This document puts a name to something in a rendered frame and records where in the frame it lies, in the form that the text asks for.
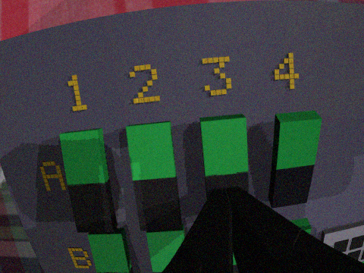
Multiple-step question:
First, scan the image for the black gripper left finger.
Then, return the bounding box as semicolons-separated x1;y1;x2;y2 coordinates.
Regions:
162;188;234;273

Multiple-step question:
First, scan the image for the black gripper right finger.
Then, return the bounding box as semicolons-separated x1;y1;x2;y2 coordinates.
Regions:
227;186;364;273

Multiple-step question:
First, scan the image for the dark grey switch panel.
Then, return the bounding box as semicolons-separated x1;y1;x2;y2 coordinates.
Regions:
0;0;364;273

